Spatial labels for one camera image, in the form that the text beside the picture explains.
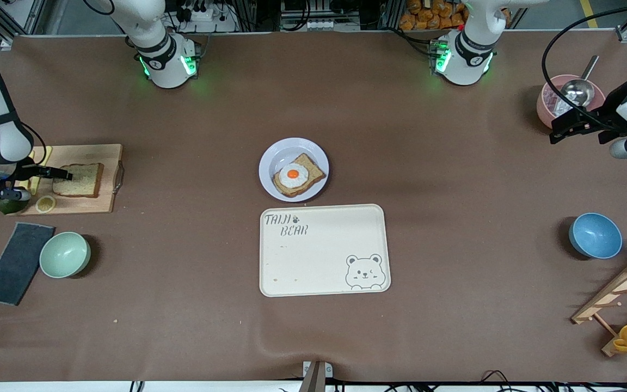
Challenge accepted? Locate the plain brown bread slice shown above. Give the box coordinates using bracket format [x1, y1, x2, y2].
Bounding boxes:
[52, 163, 105, 199]

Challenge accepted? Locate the round pale lavender plate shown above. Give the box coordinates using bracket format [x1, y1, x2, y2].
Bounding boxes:
[259, 137, 330, 203]

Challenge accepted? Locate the fried egg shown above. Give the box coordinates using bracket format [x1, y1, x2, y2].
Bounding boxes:
[279, 162, 310, 189]

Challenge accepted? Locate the yellow plastic knife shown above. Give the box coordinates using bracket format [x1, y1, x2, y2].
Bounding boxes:
[30, 146, 53, 195]

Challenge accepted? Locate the wooden cutting board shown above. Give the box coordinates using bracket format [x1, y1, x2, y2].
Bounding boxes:
[14, 144, 125, 216]

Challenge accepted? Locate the metal scoop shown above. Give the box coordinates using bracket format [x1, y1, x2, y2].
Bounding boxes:
[560, 54, 600, 108]

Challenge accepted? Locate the dark green avocado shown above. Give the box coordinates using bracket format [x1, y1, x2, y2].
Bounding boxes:
[0, 197, 31, 215]

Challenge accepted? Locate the pink bowl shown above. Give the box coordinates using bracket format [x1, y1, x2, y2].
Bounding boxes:
[536, 74, 607, 131]

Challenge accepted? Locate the mint green bowl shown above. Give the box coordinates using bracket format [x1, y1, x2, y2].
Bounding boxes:
[39, 231, 91, 279]

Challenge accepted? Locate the dark grey cloth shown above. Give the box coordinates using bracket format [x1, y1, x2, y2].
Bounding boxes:
[0, 222, 56, 307]

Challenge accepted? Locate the blue bowl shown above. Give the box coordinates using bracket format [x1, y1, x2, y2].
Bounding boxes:
[568, 212, 623, 260]

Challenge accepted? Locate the wooden cup rack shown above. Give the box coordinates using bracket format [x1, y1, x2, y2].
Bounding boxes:
[571, 250, 627, 358]

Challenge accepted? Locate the orange bread rolls pile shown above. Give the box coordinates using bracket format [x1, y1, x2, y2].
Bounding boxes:
[399, 0, 469, 32]

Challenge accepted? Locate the large white power strip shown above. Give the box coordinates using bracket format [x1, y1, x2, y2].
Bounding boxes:
[175, 0, 238, 33]

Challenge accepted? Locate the cream tray with bear print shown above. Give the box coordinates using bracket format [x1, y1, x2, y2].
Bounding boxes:
[259, 204, 391, 298]

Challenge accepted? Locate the small white power strip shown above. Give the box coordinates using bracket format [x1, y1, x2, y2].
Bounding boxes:
[307, 19, 348, 31]

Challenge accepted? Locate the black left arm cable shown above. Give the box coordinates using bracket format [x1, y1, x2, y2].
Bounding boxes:
[542, 2, 627, 131]

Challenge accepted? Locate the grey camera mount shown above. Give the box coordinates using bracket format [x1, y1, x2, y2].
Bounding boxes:
[298, 360, 334, 392]

